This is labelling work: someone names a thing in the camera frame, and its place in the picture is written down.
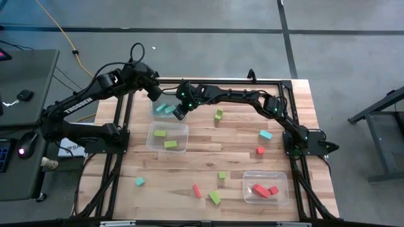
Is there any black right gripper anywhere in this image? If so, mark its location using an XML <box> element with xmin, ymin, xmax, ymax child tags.
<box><xmin>172</xmin><ymin>80</ymin><xmax>203</xmax><ymax>122</ymax></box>

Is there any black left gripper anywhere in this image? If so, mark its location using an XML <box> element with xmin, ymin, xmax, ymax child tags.
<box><xmin>135</xmin><ymin>62</ymin><xmax>163</xmax><ymax>102</ymax></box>

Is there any clear plastic bin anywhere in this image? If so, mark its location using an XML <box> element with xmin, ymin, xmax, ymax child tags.
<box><xmin>242</xmin><ymin>170</ymin><xmax>290</xmax><ymax>206</ymax></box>
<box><xmin>148</xmin><ymin>91</ymin><xmax>187</xmax><ymax>120</ymax></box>
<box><xmin>146</xmin><ymin>121</ymin><xmax>190</xmax><ymax>154</ymax></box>

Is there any white printed card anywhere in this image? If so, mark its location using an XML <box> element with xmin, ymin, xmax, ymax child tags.
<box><xmin>57</xmin><ymin>137</ymin><xmax>88</xmax><ymax>158</ymax></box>

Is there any white roll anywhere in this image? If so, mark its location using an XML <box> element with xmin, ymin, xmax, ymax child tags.
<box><xmin>40</xmin><ymin>156</ymin><xmax>59</xmax><ymax>170</ymax></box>

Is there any dark grey desk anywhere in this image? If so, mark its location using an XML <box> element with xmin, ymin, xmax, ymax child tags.
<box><xmin>0</xmin><ymin>49</ymin><xmax>61</xmax><ymax>202</ymax></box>

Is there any small black device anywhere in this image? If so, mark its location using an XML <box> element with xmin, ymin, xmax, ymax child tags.
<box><xmin>16</xmin><ymin>89</ymin><xmax>34</xmax><ymax>102</ymax></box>

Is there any black computer mouse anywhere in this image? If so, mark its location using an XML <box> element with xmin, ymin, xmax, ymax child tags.
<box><xmin>17</xmin><ymin>131</ymin><xmax>39</xmax><ymax>160</ymax></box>

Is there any pink lit screen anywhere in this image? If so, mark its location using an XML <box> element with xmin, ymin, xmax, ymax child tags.
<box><xmin>0</xmin><ymin>47</ymin><xmax>13</xmax><ymax>62</ymax></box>

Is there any black keyboard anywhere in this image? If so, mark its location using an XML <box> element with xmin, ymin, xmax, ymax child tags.
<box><xmin>0</xmin><ymin>138</ymin><xmax>12</xmax><ymax>173</ymax></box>

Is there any black metal stand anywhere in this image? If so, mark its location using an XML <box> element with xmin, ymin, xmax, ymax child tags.
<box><xmin>347</xmin><ymin>84</ymin><xmax>404</xmax><ymax>183</ymax></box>

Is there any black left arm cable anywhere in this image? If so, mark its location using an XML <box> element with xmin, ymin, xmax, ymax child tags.
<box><xmin>129</xmin><ymin>42</ymin><xmax>145</xmax><ymax>64</ymax></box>

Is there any black aluminium table frame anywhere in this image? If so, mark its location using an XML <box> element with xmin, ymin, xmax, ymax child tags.
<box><xmin>71</xmin><ymin>78</ymin><xmax>337</xmax><ymax>227</ymax></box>

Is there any orange floor cable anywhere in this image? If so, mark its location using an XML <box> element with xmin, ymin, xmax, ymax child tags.
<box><xmin>35</xmin><ymin>0</ymin><xmax>97</xmax><ymax>122</ymax></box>

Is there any silver edge bracket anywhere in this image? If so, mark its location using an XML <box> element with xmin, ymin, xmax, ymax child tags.
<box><xmin>276</xmin><ymin>221</ymin><xmax>312</xmax><ymax>227</ymax></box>
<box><xmin>99</xmin><ymin>219</ymin><xmax>136</xmax><ymax>227</ymax></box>

